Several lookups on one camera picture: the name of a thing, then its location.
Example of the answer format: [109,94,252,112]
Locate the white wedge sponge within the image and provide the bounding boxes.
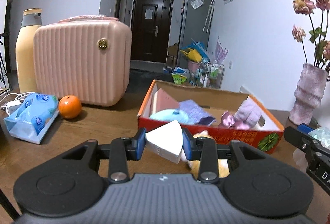
[145,120,183,164]

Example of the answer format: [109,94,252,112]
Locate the dark entrance door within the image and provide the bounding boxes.
[131,0,174,63]

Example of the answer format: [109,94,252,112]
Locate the white charger cables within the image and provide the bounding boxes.
[0,91,34,115]

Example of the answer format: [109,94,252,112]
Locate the purple satin scrunchie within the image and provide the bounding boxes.
[218,111,250,130]

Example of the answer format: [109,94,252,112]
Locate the purple textured vase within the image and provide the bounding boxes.
[289,63,329,126]

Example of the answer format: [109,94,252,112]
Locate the metal wire trolley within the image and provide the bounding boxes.
[196,62,225,90]

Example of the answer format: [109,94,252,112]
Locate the blue fluffy monster plush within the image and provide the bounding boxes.
[149,109,191,124]

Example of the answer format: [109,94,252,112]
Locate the white board against wall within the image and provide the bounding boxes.
[239,85,252,95]

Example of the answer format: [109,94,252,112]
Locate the yellow white plush dog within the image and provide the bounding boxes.
[181,131,230,183]

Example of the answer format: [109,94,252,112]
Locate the cream thermos jug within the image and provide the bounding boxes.
[15,8,42,93]

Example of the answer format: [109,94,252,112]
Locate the iridescent plastic bag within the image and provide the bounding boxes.
[308,127,330,149]

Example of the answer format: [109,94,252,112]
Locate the lavender knitted glove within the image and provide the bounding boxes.
[234,99,261,130]

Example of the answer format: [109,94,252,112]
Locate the pink ribbed suitcase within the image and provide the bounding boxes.
[33,16,132,107]

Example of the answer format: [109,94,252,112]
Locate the grey refrigerator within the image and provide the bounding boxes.
[177,0,211,68]

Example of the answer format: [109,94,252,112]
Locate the blue tissue pack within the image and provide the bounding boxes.
[4,93,59,145]

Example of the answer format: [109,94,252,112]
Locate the orange fruit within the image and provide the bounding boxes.
[58,95,82,119]

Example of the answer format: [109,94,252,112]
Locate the dried pink roses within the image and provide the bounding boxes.
[292,0,329,73]

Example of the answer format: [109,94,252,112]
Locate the purple checkered fabric pouch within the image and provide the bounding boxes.
[179,99,215,126]

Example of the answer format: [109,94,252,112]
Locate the black bag on floor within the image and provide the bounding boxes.
[126,69,173,94]

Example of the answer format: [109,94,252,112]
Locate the green snack bag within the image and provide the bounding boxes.
[172,73,187,85]

